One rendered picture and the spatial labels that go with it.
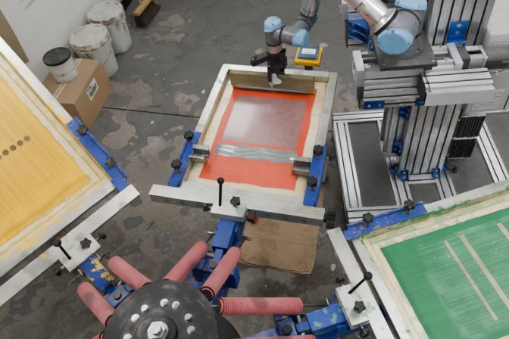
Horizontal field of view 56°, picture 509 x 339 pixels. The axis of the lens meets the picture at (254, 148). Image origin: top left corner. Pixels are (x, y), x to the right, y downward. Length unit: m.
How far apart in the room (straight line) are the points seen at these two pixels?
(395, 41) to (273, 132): 0.68
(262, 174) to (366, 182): 1.04
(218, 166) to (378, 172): 1.21
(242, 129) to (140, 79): 2.09
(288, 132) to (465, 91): 0.74
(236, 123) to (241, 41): 2.15
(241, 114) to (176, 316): 1.15
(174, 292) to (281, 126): 1.04
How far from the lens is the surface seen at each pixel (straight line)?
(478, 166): 3.10
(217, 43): 4.31
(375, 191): 2.86
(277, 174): 1.98
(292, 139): 2.10
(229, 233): 1.74
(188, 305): 1.35
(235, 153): 2.07
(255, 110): 2.24
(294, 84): 2.26
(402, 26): 1.82
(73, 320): 2.99
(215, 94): 2.30
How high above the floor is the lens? 2.52
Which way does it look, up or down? 49 degrees down
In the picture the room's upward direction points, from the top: 9 degrees counter-clockwise
